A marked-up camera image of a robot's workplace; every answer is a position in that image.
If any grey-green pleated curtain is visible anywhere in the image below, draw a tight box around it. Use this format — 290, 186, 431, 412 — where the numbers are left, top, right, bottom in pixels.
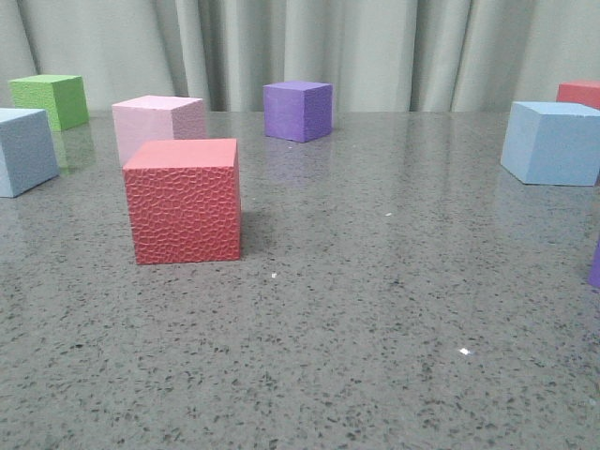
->
1, 1, 599, 112

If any light blue cube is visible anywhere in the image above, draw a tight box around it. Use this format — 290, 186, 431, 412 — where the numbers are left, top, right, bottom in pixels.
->
1, 108, 59, 198
501, 101, 599, 187

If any far right red cube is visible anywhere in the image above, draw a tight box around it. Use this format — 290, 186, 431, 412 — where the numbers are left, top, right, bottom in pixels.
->
556, 80, 600, 109

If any purple cube at edge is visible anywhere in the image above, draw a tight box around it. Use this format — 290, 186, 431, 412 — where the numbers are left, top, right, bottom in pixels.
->
588, 240, 600, 288

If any green foam cube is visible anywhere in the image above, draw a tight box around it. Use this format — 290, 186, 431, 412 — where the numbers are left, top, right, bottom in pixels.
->
8, 75, 89, 131

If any large red textured cube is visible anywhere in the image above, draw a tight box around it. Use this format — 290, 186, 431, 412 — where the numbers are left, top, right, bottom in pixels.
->
123, 139, 242, 264

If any purple foam cube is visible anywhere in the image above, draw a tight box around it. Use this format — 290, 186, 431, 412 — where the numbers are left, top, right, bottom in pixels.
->
262, 81, 334, 143

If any pink foam cube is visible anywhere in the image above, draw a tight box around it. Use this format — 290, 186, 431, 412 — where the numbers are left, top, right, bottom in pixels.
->
112, 95, 206, 165

